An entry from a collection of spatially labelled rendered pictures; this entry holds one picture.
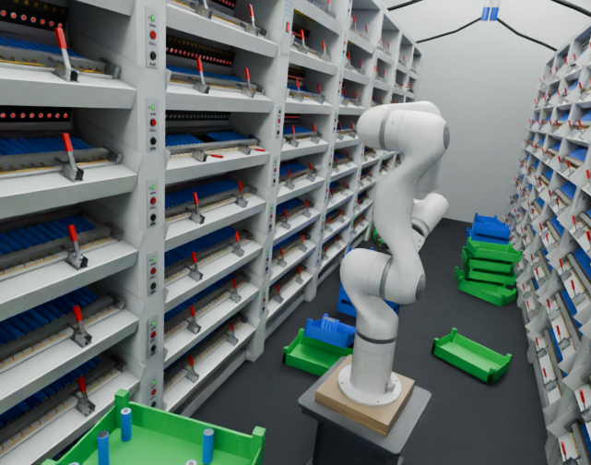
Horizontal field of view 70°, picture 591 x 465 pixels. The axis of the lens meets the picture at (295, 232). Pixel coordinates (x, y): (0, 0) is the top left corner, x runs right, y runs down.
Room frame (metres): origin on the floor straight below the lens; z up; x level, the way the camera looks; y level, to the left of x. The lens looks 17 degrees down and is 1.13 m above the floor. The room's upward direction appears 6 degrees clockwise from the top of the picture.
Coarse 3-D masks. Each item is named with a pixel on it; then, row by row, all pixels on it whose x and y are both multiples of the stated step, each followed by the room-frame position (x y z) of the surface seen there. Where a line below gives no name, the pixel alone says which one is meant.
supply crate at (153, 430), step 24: (120, 408) 0.67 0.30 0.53; (144, 408) 0.68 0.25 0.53; (96, 432) 0.62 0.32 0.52; (120, 432) 0.66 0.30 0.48; (144, 432) 0.67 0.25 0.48; (168, 432) 0.66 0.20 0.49; (192, 432) 0.65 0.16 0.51; (216, 432) 0.64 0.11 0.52; (264, 432) 0.62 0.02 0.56; (72, 456) 0.56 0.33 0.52; (96, 456) 0.60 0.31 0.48; (120, 456) 0.60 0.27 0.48; (144, 456) 0.61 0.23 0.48; (168, 456) 0.62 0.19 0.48; (192, 456) 0.62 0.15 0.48; (216, 456) 0.63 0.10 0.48; (240, 456) 0.63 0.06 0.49
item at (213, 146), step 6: (192, 144) 1.27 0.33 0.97; (198, 144) 1.29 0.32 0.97; (204, 144) 1.32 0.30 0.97; (210, 144) 1.34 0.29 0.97; (216, 144) 1.37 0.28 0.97; (222, 144) 1.40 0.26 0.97; (228, 144) 1.43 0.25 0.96; (234, 144) 1.47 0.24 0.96; (246, 144) 1.55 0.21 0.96; (252, 144) 1.59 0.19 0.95; (174, 150) 1.17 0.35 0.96; (180, 150) 1.20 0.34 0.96; (186, 150) 1.23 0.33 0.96; (192, 150) 1.25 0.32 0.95; (228, 150) 1.41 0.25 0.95; (180, 156) 1.18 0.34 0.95
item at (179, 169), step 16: (240, 128) 1.68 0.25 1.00; (256, 144) 1.63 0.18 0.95; (272, 144) 1.62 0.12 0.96; (176, 160) 1.16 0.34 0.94; (192, 160) 1.21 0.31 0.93; (208, 160) 1.27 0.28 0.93; (224, 160) 1.33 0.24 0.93; (240, 160) 1.42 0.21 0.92; (256, 160) 1.54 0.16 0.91; (176, 176) 1.12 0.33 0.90; (192, 176) 1.19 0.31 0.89
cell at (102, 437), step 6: (102, 432) 0.59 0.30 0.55; (102, 438) 0.58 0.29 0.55; (108, 438) 0.58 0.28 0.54; (102, 444) 0.58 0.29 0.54; (108, 444) 0.58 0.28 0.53; (102, 450) 0.58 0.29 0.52; (108, 450) 0.58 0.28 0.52; (102, 456) 0.58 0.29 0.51; (108, 456) 0.58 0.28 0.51; (102, 462) 0.58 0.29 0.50; (108, 462) 0.58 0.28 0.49
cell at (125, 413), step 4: (124, 408) 0.65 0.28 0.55; (128, 408) 0.65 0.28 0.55; (124, 412) 0.64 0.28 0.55; (128, 412) 0.64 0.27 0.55; (124, 416) 0.64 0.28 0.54; (128, 416) 0.64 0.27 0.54; (124, 420) 0.64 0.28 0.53; (128, 420) 0.64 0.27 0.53; (124, 424) 0.64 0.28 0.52; (128, 424) 0.64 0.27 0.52; (124, 428) 0.64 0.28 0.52; (128, 428) 0.64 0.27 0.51; (124, 432) 0.64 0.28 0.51; (128, 432) 0.64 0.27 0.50; (124, 436) 0.64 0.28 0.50; (128, 436) 0.64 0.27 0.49; (124, 440) 0.64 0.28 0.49; (128, 440) 0.64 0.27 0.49
